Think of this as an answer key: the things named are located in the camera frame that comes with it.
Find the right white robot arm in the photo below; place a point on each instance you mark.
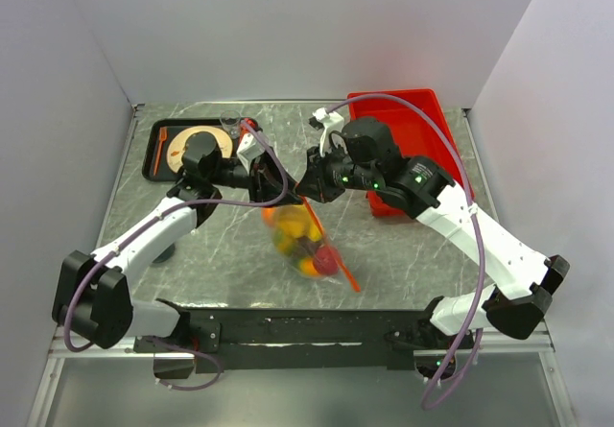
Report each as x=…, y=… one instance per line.
x=523, y=279

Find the clear zip top bag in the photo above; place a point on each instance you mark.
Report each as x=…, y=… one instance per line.
x=306, y=249

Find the orange fake fruit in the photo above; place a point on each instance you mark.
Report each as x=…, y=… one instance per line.
x=307, y=267

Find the dark blue object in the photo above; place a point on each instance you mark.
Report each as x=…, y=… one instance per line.
x=165, y=255

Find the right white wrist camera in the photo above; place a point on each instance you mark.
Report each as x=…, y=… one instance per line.
x=327, y=123

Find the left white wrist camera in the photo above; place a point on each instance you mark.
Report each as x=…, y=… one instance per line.
x=249, y=149

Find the clear plastic cup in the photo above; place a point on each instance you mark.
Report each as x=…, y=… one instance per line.
x=230, y=121

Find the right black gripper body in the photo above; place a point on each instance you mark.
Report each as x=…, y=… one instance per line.
x=331, y=173

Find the beige bird plate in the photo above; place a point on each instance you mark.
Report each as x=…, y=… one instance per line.
x=177, y=146

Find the orange plastic fork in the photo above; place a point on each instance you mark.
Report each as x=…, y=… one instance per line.
x=161, y=139

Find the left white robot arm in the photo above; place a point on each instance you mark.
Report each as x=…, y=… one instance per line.
x=93, y=302

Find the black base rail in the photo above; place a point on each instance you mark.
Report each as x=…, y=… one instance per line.
x=255, y=338

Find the yellow fake fruit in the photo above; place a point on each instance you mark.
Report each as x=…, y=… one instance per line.
x=292, y=224

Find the red fake apple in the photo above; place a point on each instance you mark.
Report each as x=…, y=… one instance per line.
x=325, y=261

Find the black serving tray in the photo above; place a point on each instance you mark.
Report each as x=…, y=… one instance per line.
x=167, y=141

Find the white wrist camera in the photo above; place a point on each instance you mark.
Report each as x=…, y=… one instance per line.
x=327, y=123
x=249, y=149

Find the red plastic bin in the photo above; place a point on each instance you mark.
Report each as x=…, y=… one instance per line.
x=422, y=129

